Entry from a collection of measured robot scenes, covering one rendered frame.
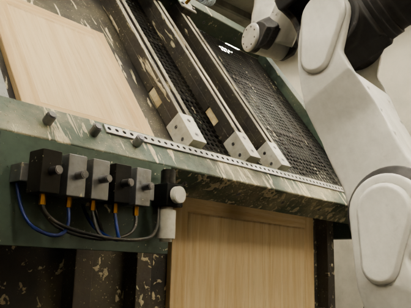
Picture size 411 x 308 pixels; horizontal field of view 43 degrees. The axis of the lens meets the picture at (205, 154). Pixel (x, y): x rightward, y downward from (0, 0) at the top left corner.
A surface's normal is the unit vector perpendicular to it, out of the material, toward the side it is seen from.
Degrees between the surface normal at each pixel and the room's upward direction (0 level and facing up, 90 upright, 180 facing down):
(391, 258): 90
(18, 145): 90
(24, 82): 55
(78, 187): 90
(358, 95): 112
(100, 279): 90
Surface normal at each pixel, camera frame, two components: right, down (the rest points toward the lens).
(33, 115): 0.61, -0.67
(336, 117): -0.43, 0.17
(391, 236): -0.64, -0.19
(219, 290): 0.74, -0.13
